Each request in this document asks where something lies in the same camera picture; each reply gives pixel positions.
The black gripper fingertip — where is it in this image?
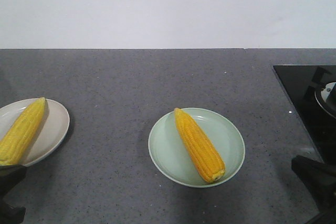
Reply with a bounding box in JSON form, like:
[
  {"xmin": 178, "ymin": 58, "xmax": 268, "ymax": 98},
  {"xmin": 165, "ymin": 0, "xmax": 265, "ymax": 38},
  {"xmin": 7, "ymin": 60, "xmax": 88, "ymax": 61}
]
[{"xmin": 291, "ymin": 155, "xmax": 335, "ymax": 208}]

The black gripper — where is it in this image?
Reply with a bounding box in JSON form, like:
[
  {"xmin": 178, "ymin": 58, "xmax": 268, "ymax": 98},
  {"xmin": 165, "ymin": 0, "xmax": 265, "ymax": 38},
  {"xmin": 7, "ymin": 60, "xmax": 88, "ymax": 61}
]
[{"xmin": 1, "ymin": 165, "xmax": 27, "ymax": 224}]

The yellow corn cob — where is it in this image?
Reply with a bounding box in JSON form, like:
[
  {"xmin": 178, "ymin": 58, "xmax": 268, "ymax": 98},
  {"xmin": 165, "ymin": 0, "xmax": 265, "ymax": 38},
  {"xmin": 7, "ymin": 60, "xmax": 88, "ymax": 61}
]
[
  {"xmin": 174, "ymin": 108, "xmax": 226, "ymax": 183},
  {"xmin": 1, "ymin": 98, "xmax": 46, "ymax": 166}
]

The black glass gas hob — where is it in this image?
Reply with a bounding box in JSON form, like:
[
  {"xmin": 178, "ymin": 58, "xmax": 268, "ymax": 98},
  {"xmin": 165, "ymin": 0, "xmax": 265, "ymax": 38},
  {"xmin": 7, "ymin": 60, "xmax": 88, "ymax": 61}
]
[{"xmin": 274, "ymin": 65, "xmax": 335, "ymax": 165}]

